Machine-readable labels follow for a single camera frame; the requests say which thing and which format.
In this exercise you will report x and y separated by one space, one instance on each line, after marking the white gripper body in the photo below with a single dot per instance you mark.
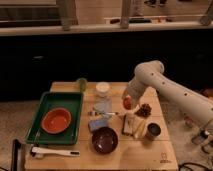
134 93

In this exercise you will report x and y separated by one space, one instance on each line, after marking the red orange apple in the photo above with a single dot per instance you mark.
127 103

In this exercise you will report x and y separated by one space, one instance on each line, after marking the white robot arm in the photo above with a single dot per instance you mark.
150 74

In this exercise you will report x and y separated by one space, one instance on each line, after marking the dark purple bowl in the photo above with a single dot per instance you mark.
104 140

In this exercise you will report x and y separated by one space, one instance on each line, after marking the orange bowl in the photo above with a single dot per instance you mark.
56 120

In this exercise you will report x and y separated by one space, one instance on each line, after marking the brown pine cone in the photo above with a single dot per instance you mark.
144 110

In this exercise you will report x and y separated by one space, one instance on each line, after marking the white cup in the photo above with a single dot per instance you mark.
102 89

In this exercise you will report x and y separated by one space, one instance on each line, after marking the grey cloth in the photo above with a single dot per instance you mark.
103 106

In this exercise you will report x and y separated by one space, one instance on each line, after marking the wooden block with dark edge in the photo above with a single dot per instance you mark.
128 123

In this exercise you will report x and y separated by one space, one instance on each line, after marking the metal cup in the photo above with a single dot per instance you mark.
153 131

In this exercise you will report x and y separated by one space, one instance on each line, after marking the silver utensil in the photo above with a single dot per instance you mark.
102 113

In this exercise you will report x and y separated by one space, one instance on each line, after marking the blue sponge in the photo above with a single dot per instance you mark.
96 124

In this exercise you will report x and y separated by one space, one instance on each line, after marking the green cup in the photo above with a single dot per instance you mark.
82 82

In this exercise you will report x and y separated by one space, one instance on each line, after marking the green plastic tray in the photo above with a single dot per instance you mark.
72 101

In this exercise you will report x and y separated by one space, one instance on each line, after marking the white black brush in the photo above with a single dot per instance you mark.
42 150

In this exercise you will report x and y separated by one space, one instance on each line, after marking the black chair back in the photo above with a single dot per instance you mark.
16 160

